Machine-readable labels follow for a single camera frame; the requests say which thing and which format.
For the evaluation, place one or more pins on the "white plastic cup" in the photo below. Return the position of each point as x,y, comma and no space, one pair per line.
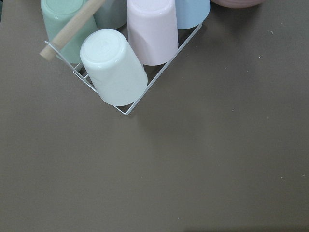
114,69

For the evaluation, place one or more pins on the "pink plastic cup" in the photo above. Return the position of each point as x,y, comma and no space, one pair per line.
152,30

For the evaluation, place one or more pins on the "blue plastic cup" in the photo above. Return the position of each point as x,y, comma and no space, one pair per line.
191,13

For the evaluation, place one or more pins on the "grey plastic cup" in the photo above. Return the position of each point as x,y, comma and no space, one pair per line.
112,14

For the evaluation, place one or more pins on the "pink ice bowl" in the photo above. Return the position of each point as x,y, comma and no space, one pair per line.
238,4

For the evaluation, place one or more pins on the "green plastic cup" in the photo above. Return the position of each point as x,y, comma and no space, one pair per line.
56,16

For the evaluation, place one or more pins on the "wooden rack handle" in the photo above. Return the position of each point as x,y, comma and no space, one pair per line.
71,28

